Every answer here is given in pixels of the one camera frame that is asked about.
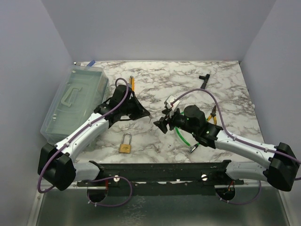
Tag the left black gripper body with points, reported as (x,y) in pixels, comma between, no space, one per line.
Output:
(126,108)

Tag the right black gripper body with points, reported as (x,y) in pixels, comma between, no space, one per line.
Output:
(177,120)

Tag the green cable lock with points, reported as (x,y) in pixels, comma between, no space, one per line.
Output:
(182,138)

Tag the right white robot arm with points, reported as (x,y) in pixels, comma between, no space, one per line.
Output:
(275,164)

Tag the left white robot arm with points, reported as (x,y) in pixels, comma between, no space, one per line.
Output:
(57,162)

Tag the yellow utility knife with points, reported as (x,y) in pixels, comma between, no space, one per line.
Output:
(132,82)

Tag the brass padlock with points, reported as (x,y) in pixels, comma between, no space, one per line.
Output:
(125,148)

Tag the clear plastic storage box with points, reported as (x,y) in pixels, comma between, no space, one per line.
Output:
(80,92)

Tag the black T-shaped tool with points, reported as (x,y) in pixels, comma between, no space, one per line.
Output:
(205,80)

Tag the blue pen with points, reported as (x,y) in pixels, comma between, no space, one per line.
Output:
(91,63)

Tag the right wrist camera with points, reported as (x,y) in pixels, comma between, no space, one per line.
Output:
(171,104)

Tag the yellow handled pliers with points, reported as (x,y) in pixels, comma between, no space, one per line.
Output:
(213,115)

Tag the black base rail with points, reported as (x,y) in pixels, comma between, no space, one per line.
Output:
(161,179)

